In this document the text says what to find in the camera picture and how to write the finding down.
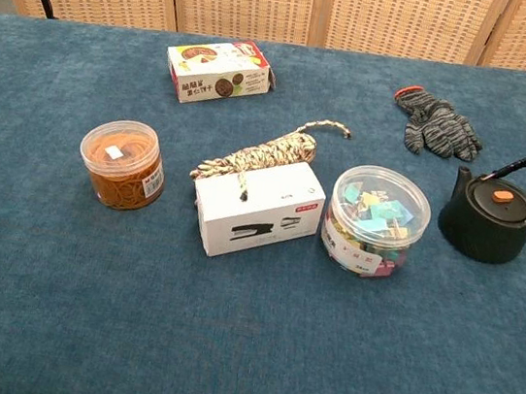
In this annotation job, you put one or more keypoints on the jar of colourful binder clips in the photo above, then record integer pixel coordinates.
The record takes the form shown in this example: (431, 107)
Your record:
(373, 232)

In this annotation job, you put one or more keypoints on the black kettle lid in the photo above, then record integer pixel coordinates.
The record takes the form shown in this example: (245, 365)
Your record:
(497, 203)

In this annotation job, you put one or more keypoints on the jar of rubber bands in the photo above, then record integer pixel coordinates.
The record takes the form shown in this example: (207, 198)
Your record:
(123, 165)

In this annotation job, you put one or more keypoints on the biscuit carton box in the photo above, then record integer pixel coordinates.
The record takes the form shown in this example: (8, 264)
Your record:
(219, 73)

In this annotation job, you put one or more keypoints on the blue table cloth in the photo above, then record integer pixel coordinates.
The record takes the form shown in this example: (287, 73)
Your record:
(129, 310)

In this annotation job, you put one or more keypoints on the white stapler box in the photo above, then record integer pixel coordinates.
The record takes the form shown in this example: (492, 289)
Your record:
(261, 211)

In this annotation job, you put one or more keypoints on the grey striped knit glove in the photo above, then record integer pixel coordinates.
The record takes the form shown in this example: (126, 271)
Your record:
(437, 123)

